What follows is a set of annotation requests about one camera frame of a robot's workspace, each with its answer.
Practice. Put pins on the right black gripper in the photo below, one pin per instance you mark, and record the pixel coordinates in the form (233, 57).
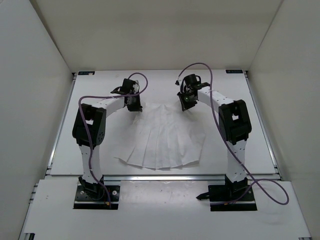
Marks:
(185, 106)

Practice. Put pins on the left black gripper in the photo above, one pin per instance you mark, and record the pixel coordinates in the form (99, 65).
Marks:
(137, 108)

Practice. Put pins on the white pleated skirt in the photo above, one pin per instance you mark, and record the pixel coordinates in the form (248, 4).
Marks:
(162, 137)

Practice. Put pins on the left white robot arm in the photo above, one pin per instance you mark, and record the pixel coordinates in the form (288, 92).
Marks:
(89, 129)

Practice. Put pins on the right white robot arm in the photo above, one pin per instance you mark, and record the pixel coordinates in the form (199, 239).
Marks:
(233, 123)

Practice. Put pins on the right blue table label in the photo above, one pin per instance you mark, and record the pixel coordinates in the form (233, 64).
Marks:
(233, 71)

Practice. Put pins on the blue table label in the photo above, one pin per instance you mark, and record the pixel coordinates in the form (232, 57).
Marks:
(233, 71)
(86, 73)

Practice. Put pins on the left blue table label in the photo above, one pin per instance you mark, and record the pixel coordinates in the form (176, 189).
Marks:
(86, 73)

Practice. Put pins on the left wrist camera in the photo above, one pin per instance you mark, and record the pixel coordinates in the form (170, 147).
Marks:
(136, 86)

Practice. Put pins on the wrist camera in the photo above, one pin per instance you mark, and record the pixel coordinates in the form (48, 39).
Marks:
(136, 86)
(178, 82)

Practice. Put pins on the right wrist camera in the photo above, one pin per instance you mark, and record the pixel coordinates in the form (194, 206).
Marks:
(178, 82)

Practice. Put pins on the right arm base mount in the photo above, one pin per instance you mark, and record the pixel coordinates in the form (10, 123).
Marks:
(235, 196)

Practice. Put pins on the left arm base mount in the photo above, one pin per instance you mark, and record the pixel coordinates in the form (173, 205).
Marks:
(92, 196)

